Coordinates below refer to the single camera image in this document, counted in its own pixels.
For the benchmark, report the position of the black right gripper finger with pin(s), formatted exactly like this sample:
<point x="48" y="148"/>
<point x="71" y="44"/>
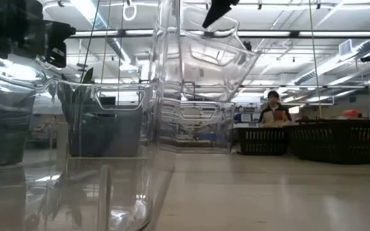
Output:
<point x="218" y="9"/>

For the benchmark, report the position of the clear plastic bin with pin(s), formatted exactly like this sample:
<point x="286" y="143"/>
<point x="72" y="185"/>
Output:
<point x="204" y="141"/>
<point x="124" y="192"/>
<point x="217" y="64"/>

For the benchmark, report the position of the smoke grey plastic bin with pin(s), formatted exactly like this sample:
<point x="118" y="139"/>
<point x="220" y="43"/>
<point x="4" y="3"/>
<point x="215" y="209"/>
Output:
<point x="108" y="138"/>
<point x="2" y="128"/>

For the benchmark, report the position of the black overhead beam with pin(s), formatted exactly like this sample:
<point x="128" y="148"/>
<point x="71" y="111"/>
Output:
<point x="268" y="33"/>

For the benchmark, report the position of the person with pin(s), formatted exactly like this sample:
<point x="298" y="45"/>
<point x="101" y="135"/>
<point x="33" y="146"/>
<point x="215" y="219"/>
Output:
<point x="273" y="115"/>

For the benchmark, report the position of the ceiling air unit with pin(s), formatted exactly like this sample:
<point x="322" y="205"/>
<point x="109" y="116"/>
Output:
<point x="348" y="47"/>

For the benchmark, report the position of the orange object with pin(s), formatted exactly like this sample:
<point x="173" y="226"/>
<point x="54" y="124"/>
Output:
<point x="350" y="113"/>

